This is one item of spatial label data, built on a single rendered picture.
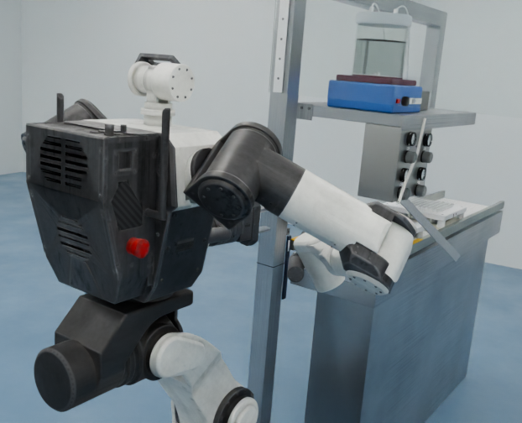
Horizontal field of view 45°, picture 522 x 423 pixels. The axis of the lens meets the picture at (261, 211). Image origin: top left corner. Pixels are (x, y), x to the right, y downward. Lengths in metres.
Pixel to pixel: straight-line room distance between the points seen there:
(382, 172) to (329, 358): 0.68
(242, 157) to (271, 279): 0.93
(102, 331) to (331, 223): 0.44
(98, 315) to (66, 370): 0.11
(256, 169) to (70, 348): 0.45
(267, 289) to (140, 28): 4.86
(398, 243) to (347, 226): 0.10
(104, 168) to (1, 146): 6.51
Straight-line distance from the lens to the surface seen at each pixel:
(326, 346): 2.07
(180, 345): 1.24
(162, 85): 1.13
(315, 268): 1.29
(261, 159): 0.99
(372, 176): 1.71
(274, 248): 1.83
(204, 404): 1.43
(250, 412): 1.51
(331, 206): 0.99
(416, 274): 2.09
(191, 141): 1.08
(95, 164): 0.99
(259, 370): 1.99
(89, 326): 1.17
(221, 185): 0.94
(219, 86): 5.94
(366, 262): 1.01
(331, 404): 2.14
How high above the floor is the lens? 1.37
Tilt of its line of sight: 13 degrees down
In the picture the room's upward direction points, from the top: 4 degrees clockwise
